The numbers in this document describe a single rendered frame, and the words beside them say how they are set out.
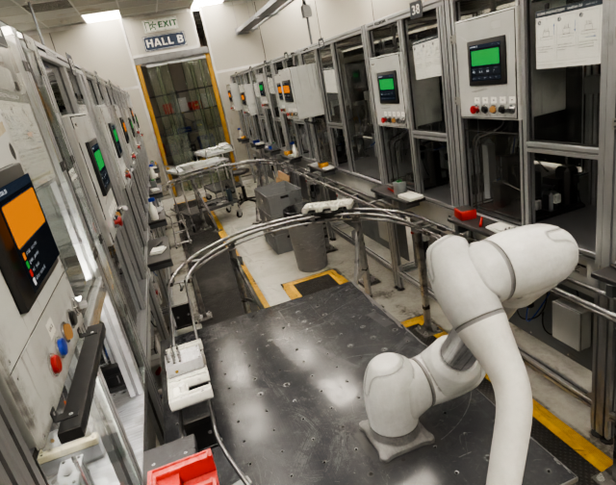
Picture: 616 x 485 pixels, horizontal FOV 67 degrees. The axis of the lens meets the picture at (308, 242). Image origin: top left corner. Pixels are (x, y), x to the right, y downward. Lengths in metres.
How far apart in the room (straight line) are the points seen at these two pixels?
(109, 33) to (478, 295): 9.05
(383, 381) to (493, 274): 0.58
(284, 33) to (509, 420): 9.38
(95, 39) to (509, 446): 9.23
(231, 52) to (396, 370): 8.68
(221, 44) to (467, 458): 8.87
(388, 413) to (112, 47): 8.75
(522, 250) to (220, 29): 8.99
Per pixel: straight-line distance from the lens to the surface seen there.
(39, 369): 0.83
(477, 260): 0.96
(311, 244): 4.40
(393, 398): 1.43
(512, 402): 0.94
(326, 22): 10.25
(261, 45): 9.81
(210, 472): 1.30
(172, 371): 1.75
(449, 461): 1.53
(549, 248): 1.03
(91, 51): 9.59
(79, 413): 0.83
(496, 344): 0.93
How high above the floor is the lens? 1.78
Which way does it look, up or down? 20 degrees down
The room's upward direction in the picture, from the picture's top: 11 degrees counter-clockwise
